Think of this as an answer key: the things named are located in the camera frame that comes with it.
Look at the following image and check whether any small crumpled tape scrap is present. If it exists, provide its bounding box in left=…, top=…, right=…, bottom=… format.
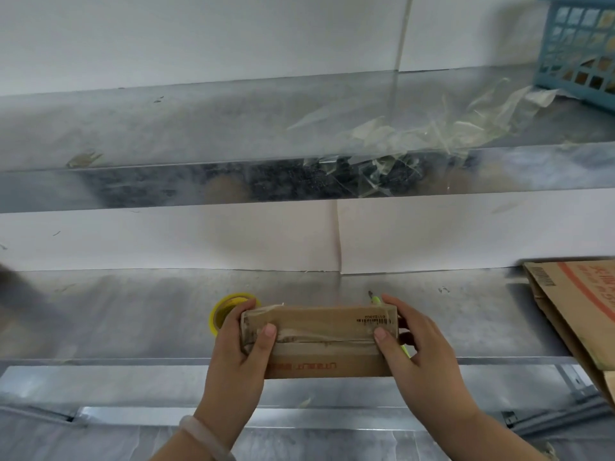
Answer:
left=65, top=150, right=104, bottom=168

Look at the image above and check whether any pile of assorted small items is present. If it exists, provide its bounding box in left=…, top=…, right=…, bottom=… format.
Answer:
left=552, top=9, right=615, bottom=94

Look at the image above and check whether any yellow tape roll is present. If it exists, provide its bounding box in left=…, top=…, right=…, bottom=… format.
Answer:
left=209, top=292, right=261, bottom=337

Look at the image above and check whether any white-labelled cardboard box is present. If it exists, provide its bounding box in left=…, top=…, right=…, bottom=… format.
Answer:
left=240, top=302, right=400, bottom=380

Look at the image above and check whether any pile of clear tape scraps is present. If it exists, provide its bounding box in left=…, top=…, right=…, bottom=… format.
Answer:
left=288, top=79, right=577, bottom=197

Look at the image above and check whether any person's right hand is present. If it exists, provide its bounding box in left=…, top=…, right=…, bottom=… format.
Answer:
left=373, top=295, right=481, bottom=428

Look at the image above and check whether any white bangle bracelet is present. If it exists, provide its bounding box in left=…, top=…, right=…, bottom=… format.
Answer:
left=178, top=415, right=236, bottom=461

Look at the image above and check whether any blue plastic basket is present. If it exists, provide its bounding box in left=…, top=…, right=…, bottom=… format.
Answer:
left=534, top=0, right=615, bottom=113

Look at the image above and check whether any green utility knife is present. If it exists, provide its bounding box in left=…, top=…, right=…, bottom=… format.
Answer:
left=367, top=291, right=412, bottom=359

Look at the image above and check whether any red-lettered cardboard box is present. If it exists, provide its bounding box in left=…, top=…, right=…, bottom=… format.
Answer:
left=522, top=257, right=615, bottom=408

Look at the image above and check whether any person's left hand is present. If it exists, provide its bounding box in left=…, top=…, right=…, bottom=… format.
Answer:
left=194, top=297, right=278, bottom=447

